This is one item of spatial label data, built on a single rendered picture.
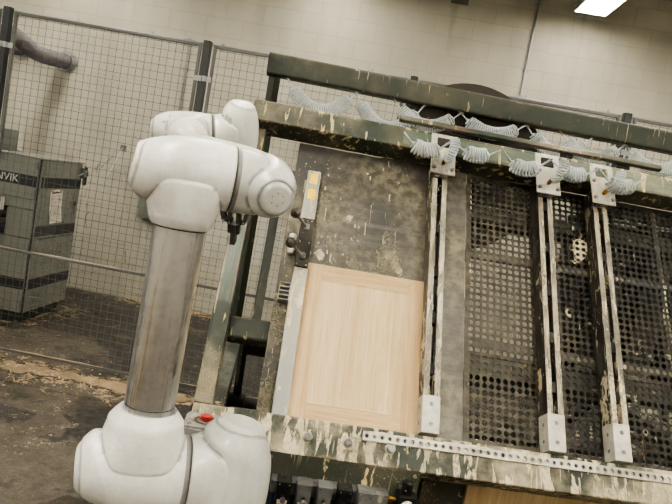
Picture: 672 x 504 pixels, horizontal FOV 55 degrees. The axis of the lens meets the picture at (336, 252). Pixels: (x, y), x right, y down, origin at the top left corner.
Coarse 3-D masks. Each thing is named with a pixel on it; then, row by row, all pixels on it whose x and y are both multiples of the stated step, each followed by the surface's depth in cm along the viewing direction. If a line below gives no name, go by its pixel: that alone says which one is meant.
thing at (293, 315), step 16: (320, 176) 251; (304, 208) 244; (304, 272) 232; (304, 288) 229; (288, 304) 225; (288, 320) 223; (288, 336) 220; (288, 352) 218; (288, 368) 215; (288, 384) 213; (288, 400) 211
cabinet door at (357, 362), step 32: (320, 288) 232; (352, 288) 235; (384, 288) 237; (416, 288) 239; (320, 320) 227; (352, 320) 229; (384, 320) 231; (416, 320) 233; (320, 352) 222; (352, 352) 224; (384, 352) 226; (416, 352) 228; (320, 384) 217; (352, 384) 219; (384, 384) 221; (416, 384) 222; (320, 416) 212; (352, 416) 214; (384, 416) 216; (416, 416) 217
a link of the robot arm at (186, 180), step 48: (144, 144) 121; (192, 144) 122; (144, 192) 121; (192, 192) 121; (192, 240) 125; (144, 288) 126; (192, 288) 128; (144, 336) 126; (144, 384) 126; (96, 432) 129; (144, 432) 125; (96, 480) 123; (144, 480) 125
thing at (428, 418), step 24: (456, 144) 244; (432, 168) 253; (432, 192) 253; (432, 216) 248; (432, 240) 243; (432, 264) 238; (432, 288) 234; (432, 312) 234; (432, 336) 229; (432, 360) 225; (432, 384) 220; (432, 408) 214; (432, 432) 210
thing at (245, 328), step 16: (496, 208) 267; (272, 224) 249; (496, 224) 265; (272, 240) 246; (560, 240) 271; (624, 240) 271; (256, 304) 233; (240, 320) 228; (256, 320) 229; (240, 336) 226; (256, 336) 226; (512, 368) 237; (512, 384) 239; (640, 384) 242; (656, 400) 241
